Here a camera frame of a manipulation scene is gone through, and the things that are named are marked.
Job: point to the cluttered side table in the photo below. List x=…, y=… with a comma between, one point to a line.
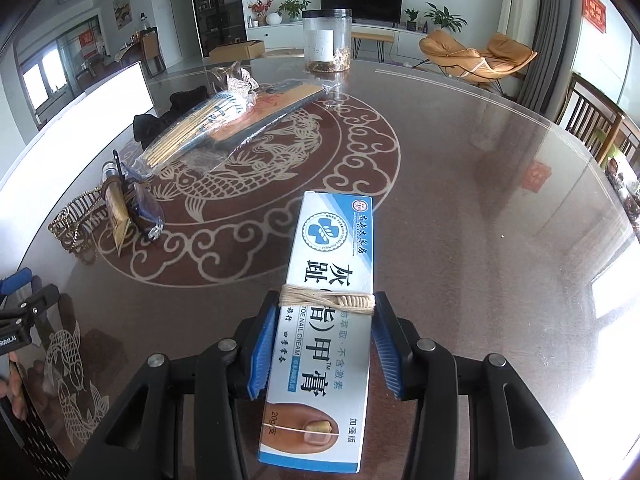
x=625, y=195

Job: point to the framed wall painting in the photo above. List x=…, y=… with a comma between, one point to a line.
x=121, y=9

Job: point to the broad-leaf potted plant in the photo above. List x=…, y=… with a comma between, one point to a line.
x=445, y=16

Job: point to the patterned brown desktop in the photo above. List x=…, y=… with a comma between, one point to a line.
x=475, y=185

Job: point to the person's left hand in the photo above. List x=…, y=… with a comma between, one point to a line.
x=12, y=380

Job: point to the blue white cream box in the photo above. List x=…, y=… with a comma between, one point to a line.
x=325, y=260

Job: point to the leafy plant in vase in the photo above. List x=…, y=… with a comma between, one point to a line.
x=294, y=7

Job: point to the cardboard box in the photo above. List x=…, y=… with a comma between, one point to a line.
x=237, y=51

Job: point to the orange lounge chair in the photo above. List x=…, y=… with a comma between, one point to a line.
x=475, y=57

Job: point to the chopsticks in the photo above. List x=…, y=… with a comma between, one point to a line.
x=195, y=127

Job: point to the red flower bouquet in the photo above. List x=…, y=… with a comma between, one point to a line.
x=260, y=7

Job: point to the white television cabinet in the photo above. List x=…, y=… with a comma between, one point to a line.
x=290, y=35

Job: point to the small potted plant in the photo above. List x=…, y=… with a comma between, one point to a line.
x=411, y=17

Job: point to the brown wooden side cabinet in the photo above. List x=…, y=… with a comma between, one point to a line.
x=152, y=52

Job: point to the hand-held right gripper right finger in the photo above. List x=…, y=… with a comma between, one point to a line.
x=386, y=345

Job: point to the pearl hair claw clip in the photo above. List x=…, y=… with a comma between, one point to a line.
x=75, y=225

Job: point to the wooden bench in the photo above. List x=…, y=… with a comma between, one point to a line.
x=372, y=36

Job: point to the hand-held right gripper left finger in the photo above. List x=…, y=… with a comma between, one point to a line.
x=262, y=355

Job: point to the bagged orange phone case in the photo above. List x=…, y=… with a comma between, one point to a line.
x=270, y=110

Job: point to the wooden dining chair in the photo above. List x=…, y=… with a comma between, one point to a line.
x=622, y=142
x=590, y=110

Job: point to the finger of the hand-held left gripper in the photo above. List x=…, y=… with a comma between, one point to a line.
x=35, y=300
x=15, y=282

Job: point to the red window poster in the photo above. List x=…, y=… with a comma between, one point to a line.
x=87, y=42

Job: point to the black mesh fabric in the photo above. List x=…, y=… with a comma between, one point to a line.
x=35, y=445

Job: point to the beige twine band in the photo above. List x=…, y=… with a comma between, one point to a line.
x=325, y=301

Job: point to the red wall hanging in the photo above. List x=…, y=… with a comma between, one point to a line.
x=594, y=9

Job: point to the round white vase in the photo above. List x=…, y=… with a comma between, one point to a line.
x=272, y=19

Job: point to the clear jar with black lid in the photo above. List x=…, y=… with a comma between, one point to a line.
x=327, y=40

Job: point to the dark glass display cabinet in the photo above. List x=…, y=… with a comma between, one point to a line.
x=217, y=7

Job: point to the cloth covered air conditioner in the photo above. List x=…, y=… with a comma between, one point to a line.
x=520, y=5

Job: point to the white door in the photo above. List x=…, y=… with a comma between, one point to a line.
x=180, y=22

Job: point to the black flat television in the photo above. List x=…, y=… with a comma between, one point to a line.
x=361, y=2

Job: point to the grey curtain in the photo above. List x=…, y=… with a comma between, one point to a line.
x=547, y=35

